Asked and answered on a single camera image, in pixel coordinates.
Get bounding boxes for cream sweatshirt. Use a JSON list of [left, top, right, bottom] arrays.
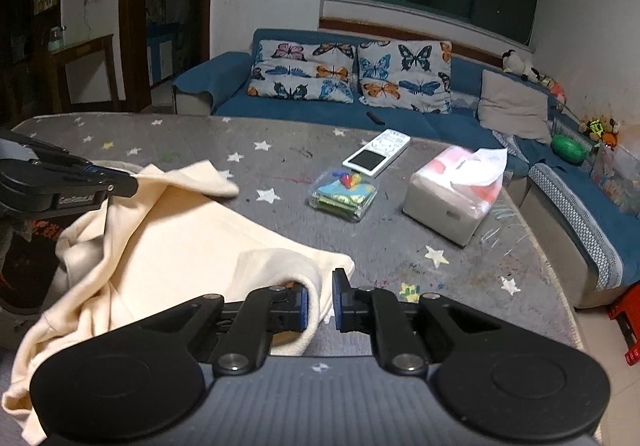
[[1, 161, 355, 445]]

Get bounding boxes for clear plastic toy box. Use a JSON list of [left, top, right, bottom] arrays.
[[307, 168, 378, 223]]

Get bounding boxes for white tissue box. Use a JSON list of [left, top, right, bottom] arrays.
[[402, 146, 508, 247]]

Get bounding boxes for white remote control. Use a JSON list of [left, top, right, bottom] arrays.
[[342, 128, 411, 178]]

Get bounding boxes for left butterfly pillow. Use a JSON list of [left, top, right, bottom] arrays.
[[246, 40, 357, 104]]

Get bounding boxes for butterfly pillow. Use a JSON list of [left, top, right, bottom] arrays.
[[246, 40, 357, 104], [358, 41, 452, 114]]

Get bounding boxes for blue corner sofa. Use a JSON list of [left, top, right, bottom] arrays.
[[174, 29, 639, 308]]

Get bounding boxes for right butterfly pillow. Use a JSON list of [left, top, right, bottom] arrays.
[[358, 41, 452, 114]]

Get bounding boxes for grey cushion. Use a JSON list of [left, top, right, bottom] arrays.
[[477, 70, 551, 146]]

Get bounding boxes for green round toy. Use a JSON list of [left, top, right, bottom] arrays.
[[551, 134, 588, 166]]

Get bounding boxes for red plastic stool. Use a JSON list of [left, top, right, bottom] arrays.
[[608, 284, 640, 366]]

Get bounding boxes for clear storage bin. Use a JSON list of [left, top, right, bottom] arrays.
[[590, 145, 639, 218]]

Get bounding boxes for panda plush toy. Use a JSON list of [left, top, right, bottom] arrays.
[[502, 50, 540, 83]]

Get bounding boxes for yellow plush toys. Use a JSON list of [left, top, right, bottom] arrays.
[[578, 117, 620, 149]]

